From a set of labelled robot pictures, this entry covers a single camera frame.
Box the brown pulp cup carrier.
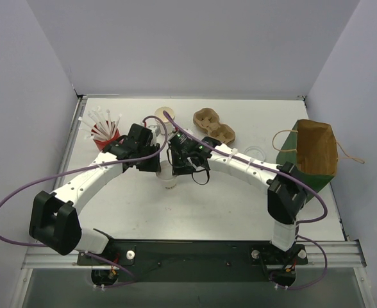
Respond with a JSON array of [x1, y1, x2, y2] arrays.
[[193, 108, 236, 145]]

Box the white wrapped straws bundle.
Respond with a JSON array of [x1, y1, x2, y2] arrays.
[[78, 106, 122, 142]]

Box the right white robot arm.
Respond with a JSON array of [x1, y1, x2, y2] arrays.
[[167, 132, 307, 252]]

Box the aluminium frame rail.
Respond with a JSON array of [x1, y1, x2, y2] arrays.
[[21, 241, 367, 270]]

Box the stacked white paper cups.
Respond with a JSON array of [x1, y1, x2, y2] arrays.
[[155, 107, 175, 135]]

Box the white paper coffee cup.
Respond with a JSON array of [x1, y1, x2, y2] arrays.
[[156, 160, 177, 189]]

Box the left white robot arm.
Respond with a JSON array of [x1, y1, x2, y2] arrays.
[[29, 124, 161, 264]]

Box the clear plastic cup lid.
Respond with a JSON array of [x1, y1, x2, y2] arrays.
[[244, 146, 266, 161]]

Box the green paper takeout bag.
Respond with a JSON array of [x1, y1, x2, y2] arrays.
[[272, 119, 365, 193]]

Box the red straw holder cup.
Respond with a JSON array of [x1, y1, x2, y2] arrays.
[[90, 121, 121, 151]]

